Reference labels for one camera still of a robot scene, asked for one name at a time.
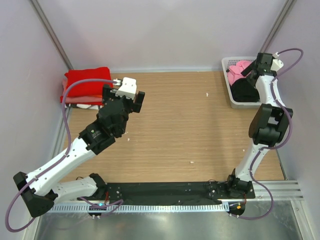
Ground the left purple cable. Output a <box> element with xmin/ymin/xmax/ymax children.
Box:
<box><xmin>5</xmin><ymin>78</ymin><xmax>124</xmax><ymax>232</ymax></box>

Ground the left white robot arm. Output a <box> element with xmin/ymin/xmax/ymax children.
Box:
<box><xmin>13</xmin><ymin>77</ymin><xmax>145</xmax><ymax>218</ymax></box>

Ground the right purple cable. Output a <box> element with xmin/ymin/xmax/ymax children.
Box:
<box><xmin>234</xmin><ymin>48</ymin><xmax>304</xmax><ymax>220</ymax></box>

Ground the slotted cable duct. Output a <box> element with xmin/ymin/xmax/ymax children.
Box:
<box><xmin>49</xmin><ymin>202</ymin><xmax>229</xmax><ymax>213</ymax></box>

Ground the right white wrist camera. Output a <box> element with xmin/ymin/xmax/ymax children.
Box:
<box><xmin>270</xmin><ymin>52</ymin><xmax>284</xmax><ymax>72</ymax></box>

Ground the folded shirt stack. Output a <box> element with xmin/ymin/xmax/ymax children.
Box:
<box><xmin>65</xmin><ymin>81</ymin><xmax>104</xmax><ymax>107</ymax></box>

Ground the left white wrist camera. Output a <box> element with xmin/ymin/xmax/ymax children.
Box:
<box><xmin>113</xmin><ymin>77</ymin><xmax>137</xmax><ymax>100</ymax></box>

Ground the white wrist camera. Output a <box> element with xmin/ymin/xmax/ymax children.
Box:
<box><xmin>113</xmin><ymin>77</ymin><xmax>137</xmax><ymax>100</ymax></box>
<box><xmin>270</xmin><ymin>52</ymin><xmax>284</xmax><ymax>72</ymax></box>

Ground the pink t-shirt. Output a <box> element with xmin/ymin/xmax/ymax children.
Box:
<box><xmin>227</xmin><ymin>60</ymin><xmax>252</xmax><ymax>86</ymax></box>

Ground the white plastic basket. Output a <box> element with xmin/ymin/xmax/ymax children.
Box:
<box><xmin>221</xmin><ymin>56</ymin><xmax>261</xmax><ymax>109</ymax></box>

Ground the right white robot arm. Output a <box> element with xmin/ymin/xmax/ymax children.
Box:
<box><xmin>225</xmin><ymin>52</ymin><xmax>293</xmax><ymax>199</ymax></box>

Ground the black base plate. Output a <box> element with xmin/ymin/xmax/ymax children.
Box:
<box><xmin>86</xmin><ymin>181</ymin><xmax>256</xmax><ymax>206</ymax></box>

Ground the purple cable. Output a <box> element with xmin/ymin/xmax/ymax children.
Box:
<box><xmin>5</xmin><ymin>78</ymin><xmax>124</xmax><ymax>232</ymax></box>
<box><xmin>234</xmin><ymin>48</ymin><xmax>304</xmax><ymax>220</ymax></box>

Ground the black t-shirt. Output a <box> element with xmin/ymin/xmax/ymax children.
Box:
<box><xmin>230</xmin><ymin>78</ymin><xmax>260</xmax><ymax>103</ymax></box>

